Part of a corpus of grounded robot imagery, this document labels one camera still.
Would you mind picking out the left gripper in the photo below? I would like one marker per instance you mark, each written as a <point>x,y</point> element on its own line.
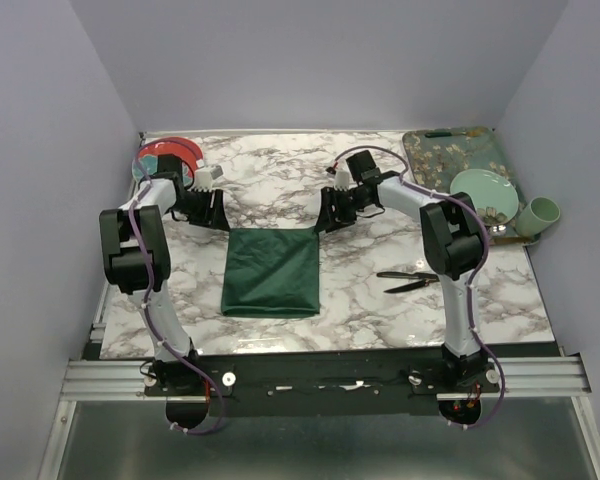
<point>219,218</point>

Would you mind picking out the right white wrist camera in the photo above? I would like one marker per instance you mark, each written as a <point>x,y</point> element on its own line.
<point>341,179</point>

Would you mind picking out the dark green cloth napkin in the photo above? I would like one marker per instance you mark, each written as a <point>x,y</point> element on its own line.
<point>271,273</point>

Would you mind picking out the light green plate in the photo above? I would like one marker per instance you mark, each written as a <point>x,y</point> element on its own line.
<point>494,197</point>

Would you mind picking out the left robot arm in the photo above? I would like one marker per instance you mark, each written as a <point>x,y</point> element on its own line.
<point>135,252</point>

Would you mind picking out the aluminium frame rail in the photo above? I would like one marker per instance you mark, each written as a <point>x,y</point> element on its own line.
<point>531,377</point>

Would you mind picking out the floral teal serving tray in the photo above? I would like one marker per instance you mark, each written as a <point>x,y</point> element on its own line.
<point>437,156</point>

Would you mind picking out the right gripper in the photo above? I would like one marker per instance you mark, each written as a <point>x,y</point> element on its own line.
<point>326,220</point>

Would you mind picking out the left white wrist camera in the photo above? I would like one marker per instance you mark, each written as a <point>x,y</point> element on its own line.
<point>204,178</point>

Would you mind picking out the red plate with blue flower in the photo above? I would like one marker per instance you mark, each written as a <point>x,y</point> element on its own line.
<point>186,150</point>

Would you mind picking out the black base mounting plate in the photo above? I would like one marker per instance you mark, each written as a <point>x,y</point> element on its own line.
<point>391,401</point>

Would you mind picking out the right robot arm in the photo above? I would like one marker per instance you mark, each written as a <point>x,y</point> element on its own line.
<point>455,244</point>

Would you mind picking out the light green cup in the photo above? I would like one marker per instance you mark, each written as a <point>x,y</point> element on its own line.
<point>538,215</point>

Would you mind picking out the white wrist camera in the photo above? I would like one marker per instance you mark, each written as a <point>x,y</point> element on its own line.
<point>204,178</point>
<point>341,179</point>

